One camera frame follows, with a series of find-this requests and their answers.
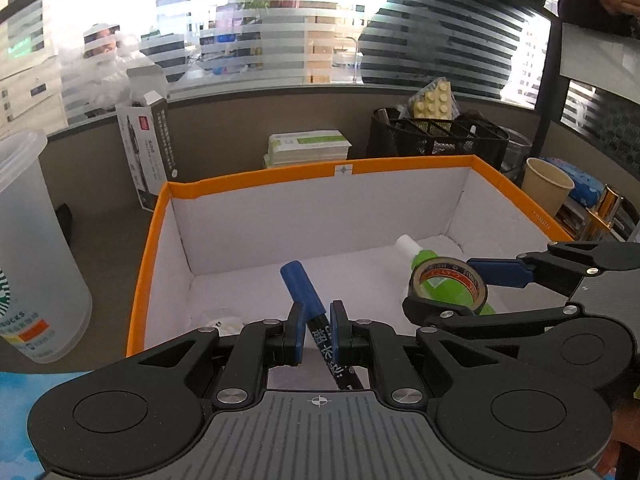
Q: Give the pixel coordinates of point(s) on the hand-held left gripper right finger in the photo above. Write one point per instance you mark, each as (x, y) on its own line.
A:
(337, 332)

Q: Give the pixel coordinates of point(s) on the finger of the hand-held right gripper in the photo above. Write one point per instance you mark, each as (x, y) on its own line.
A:
(500, 271)
(475, 322)

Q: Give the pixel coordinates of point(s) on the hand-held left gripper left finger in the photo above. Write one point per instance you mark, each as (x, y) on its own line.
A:
(297, 332)

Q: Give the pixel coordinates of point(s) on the brown tape roll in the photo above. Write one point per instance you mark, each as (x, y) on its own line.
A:
(467, 280)

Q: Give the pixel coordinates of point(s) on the blue capped marker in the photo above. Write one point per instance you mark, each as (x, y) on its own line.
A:
(302, 285)

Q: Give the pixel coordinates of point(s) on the clear plastic lid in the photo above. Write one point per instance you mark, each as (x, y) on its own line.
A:
(222, 321)

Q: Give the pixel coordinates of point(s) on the green white glue bottle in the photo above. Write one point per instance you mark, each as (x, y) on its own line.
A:
(425, 259)

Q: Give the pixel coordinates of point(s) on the orange cardboard box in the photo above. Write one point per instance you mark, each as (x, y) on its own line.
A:
(310, 215)

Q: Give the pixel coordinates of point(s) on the person's right hand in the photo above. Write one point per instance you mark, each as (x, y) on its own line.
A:
(625, 440)

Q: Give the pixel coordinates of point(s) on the brown paper cup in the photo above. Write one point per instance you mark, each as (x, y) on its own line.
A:
(545, 185)

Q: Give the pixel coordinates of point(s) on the gold perfume bottle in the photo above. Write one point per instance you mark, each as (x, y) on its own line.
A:
(605, 207)

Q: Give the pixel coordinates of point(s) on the blue tissue pack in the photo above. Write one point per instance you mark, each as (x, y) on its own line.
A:
(582, 180)

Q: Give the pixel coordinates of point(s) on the black mesh desk organizer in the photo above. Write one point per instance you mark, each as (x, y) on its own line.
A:
(430, 140)

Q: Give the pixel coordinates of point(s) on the yellow pill blister pack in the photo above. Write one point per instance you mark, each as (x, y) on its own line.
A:
(435, 100)

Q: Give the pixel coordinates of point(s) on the stack of green-white boxes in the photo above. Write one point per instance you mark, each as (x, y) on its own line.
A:
(307, 147)

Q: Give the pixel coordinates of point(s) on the white paper sheet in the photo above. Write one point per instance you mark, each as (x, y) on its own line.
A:
(600, 57)

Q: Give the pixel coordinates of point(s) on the black white pen box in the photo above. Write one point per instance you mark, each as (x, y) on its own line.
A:
(147, 150)

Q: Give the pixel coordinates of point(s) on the translucent cup with green logo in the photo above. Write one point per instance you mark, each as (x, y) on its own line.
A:
(35, 240)

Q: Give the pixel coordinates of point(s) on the printed desk mat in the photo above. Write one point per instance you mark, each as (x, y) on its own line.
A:
(25, 410)

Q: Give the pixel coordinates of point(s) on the striped glass partition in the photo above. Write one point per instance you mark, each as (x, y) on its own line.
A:
(280, 35)

